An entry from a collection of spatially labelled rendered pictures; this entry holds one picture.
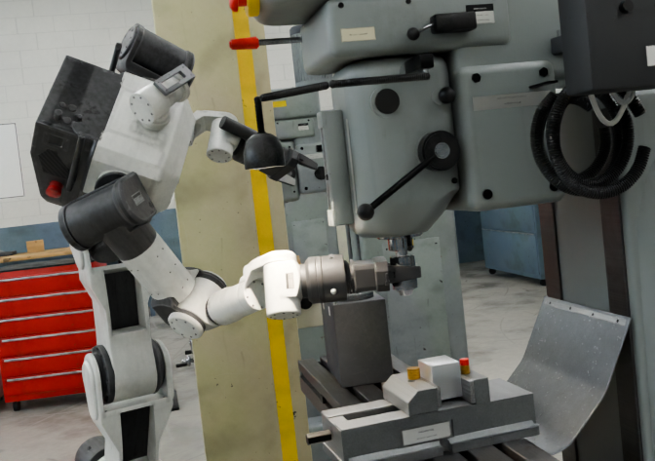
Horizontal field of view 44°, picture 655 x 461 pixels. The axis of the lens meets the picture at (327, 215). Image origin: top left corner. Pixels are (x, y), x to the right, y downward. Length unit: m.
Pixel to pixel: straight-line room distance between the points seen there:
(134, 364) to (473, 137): 1.00
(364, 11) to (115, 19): 9.33
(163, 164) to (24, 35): 9.08
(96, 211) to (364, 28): 0.60
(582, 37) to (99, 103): 0.95
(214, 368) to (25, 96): 7.68
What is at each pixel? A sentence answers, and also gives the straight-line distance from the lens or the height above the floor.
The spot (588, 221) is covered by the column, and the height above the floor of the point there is 1.29.
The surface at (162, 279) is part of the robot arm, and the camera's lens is 1.65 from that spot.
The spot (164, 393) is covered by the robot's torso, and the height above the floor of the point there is 0.94.
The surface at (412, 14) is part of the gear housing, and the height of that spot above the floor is 1.69.
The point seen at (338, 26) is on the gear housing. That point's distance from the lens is 1.40.
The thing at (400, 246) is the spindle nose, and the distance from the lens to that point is 1.51.
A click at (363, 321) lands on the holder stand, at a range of 1.81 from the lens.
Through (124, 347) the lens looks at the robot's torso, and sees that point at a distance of 2.00.
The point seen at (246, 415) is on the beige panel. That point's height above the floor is 0.52.
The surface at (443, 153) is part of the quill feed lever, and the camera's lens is 1.41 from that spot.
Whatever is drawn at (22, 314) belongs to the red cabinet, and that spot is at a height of 0.69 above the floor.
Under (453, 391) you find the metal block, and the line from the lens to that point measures 1.42.
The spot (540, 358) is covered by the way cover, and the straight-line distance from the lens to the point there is 1.78.
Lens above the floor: 1.44
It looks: 3 degrees down
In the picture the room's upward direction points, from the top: 6 degrees counter-clockwise
